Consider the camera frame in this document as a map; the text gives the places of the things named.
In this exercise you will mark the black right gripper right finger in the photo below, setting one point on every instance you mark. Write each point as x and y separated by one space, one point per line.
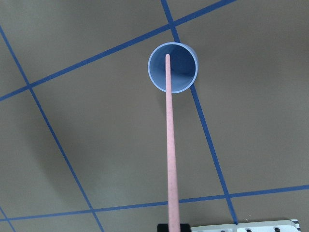
184 227

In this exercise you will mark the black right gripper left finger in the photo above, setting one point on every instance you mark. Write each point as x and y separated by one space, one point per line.
162 228

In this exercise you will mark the pink chopstick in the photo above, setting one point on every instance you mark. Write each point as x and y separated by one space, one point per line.
173 201

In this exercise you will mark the light blue plastic cup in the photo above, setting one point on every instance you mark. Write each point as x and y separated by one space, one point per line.
183 63

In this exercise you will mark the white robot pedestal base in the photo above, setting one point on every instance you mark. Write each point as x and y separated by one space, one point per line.
287 225

